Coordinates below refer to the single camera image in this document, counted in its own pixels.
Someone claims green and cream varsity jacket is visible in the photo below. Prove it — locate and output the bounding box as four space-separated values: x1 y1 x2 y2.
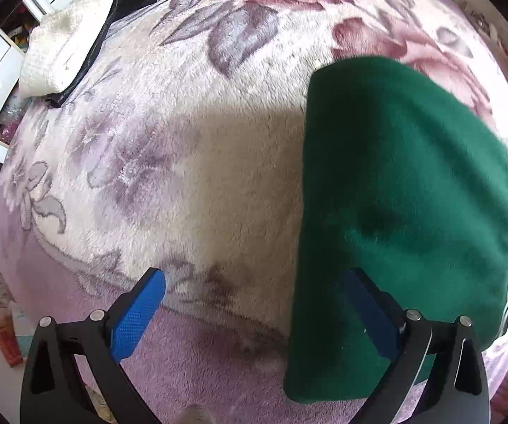
282 56 508 405

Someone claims black jacket with white fleece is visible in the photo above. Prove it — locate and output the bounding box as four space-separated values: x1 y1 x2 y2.
19 0 164 107

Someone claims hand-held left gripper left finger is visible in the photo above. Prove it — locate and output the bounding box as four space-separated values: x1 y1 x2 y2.
19 267 167 424

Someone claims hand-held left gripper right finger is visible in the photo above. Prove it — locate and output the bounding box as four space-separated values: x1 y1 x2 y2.
344 267 491 424

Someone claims floral plush blanket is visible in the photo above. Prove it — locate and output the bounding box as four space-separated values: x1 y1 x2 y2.
0 0 508 424

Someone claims orange packet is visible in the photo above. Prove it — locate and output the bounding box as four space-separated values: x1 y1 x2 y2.
0 313 25 368

